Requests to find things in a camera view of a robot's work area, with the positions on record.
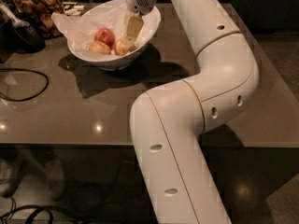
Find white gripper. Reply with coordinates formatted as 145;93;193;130
123;0;157;47

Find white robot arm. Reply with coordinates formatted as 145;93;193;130
126;0;259;224

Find white bowl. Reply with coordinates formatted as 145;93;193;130
67;0;161;71

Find red apple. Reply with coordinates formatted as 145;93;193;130
94;27;115;49

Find small white items behind bowl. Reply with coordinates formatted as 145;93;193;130
64;4;85;16

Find white crumpled paper liner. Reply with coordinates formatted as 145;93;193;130
51;0;161;50

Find glass jar of cookies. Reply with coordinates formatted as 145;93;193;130
13;0;64;39

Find black round appliance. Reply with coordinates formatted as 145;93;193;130
0;0;46;53

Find black cable on table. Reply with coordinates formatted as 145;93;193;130
0;67;50;103

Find black cables on floor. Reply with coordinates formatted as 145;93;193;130
0;196;129;224

